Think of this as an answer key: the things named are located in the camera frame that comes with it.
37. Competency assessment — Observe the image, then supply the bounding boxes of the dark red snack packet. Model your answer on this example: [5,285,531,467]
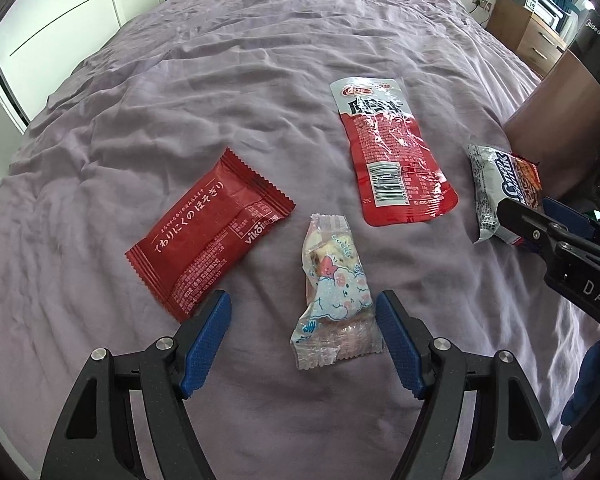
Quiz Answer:
[125,147,297,323]

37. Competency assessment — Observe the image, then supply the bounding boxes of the clear cartoon candy packet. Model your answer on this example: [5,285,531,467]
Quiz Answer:
[289,213,385,372]

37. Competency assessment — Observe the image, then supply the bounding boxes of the white and blue cookie packet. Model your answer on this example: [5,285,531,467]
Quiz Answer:
[467,142,543,247]

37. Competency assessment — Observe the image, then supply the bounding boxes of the grey printer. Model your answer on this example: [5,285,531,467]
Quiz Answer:
[505,0,563,28]

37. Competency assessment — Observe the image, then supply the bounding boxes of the wooden dresser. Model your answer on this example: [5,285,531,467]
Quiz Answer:
[487,0,568,78]

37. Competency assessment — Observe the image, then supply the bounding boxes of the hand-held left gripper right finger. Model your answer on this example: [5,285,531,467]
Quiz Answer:
[375,289,563,480]

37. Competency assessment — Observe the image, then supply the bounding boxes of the red and silver snack packet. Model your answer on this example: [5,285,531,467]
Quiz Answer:
[328,76,459,227]

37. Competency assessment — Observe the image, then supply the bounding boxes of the person's right hand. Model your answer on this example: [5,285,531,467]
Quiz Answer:
[562,342,600,426]

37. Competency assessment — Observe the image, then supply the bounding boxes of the white wardrobe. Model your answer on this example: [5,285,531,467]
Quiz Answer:
[0,0,201,126]

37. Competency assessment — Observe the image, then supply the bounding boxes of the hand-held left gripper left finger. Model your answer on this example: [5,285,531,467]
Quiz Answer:
[50,290,232,480]

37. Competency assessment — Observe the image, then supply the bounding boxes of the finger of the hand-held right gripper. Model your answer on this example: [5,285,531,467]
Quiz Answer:
[496,197,571,261]
[541,197,600,261]

